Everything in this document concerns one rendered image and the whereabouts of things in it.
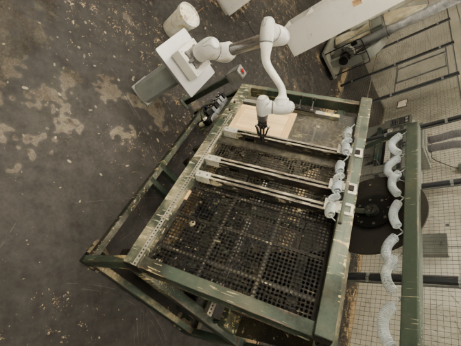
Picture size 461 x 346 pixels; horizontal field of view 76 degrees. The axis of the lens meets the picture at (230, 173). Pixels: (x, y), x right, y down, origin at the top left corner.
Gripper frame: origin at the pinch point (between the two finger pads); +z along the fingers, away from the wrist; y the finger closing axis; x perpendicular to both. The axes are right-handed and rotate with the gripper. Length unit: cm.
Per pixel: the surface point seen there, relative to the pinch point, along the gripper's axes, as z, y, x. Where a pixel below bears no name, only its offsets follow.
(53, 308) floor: 59, -111, -172
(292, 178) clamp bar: 3.5, 35.3, -33.2
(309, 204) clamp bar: 2, 52, -55
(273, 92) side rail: 4, -13, 78
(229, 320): 66, 18, -130
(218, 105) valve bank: 1, -57, 35
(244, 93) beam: 3, -41, 66
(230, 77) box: -9, -58, 72
